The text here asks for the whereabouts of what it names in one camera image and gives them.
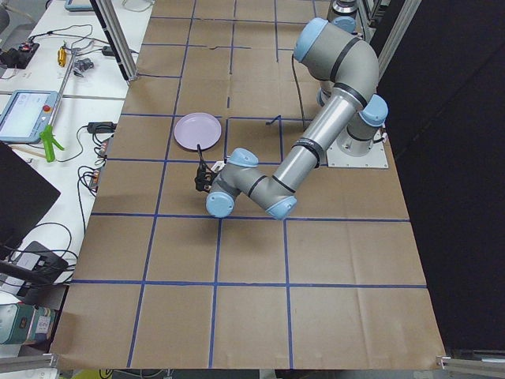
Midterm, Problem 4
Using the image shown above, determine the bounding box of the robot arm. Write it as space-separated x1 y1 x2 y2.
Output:
206 17 379 220

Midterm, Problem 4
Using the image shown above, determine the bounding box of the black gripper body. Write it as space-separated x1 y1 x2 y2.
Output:
194 166 215 193

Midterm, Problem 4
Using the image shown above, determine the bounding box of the green plastic clamp tool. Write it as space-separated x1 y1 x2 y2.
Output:
39 124 65 163

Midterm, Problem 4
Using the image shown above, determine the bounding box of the yellow handled tool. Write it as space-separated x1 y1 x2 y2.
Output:
57 46 67 67

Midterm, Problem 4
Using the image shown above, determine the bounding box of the teach pendant tablet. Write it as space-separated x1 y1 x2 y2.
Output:
1 90 58 144

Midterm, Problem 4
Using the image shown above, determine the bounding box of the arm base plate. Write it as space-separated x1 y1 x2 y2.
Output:
326 120 388 169

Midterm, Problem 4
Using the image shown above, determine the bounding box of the white angular mug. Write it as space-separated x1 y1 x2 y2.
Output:
211 160 226 173

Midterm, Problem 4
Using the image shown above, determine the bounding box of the long metal rod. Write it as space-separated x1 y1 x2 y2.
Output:
47 49 77 126

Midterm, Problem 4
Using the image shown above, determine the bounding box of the aluminium frame post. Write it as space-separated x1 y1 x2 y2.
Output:
90 0 138 82

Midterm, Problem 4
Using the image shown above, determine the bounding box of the lavender plate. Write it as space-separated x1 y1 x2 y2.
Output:
174 112 222 151

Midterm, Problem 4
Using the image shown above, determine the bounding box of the black power adapter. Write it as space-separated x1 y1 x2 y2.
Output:
86 122 117 134

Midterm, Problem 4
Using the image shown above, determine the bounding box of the black monitor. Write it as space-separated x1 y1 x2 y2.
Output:
1 144 61 248

